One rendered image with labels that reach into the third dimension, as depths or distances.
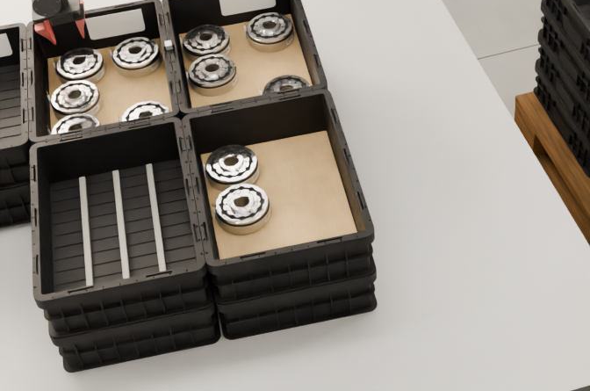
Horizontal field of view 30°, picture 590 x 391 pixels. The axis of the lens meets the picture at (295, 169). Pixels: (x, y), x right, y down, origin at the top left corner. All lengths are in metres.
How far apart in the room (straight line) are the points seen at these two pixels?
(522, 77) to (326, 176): 1.57
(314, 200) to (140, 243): 0.34
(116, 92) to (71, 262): 0.47
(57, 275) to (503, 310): 0.83
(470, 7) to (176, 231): 2.03
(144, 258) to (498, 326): 0.67
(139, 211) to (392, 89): 0.70
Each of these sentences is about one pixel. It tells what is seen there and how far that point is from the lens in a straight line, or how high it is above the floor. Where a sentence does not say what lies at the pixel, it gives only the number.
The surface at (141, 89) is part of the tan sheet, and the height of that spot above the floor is 0.83.
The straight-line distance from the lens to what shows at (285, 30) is 2.46.
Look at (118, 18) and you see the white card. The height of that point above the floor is 0.91.
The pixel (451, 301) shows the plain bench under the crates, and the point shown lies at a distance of 2.12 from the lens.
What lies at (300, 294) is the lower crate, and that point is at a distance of 2.00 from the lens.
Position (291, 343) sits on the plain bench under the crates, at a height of 0.70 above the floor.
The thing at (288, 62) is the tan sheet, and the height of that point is 0.83.
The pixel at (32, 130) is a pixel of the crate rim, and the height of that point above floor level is 0.93.
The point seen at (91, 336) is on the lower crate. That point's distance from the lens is 2.02.
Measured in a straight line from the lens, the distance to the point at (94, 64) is 2.46.
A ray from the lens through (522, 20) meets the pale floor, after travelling 3.86.
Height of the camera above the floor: 2.39
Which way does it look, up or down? 46 degrees down
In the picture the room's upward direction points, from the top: 7 degrees counter-clockwise
